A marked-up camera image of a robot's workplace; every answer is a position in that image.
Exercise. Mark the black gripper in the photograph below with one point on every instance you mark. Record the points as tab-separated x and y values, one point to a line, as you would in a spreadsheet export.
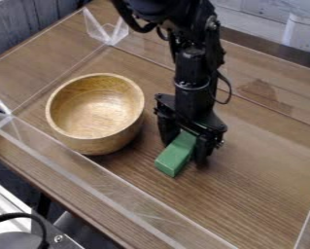
188	110

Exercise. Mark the green rectangular block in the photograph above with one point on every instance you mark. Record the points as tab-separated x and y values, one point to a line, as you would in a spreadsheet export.
176	155

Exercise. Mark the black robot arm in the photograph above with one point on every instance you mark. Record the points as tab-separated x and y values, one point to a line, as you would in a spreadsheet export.
188	24

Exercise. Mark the brown wooden bowl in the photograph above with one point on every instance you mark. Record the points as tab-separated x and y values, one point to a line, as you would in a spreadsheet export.
95	113

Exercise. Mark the white container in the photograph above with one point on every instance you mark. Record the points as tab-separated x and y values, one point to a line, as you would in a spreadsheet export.
297	32

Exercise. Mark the clear acrylic corner bracket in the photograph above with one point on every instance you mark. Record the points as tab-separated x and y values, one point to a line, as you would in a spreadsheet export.
106	33

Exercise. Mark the clear acrylic front wall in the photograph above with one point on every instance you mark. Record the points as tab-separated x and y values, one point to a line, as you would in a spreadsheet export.
137	220

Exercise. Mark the grey metal bracket with screw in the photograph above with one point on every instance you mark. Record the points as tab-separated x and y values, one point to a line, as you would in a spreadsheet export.
56	238

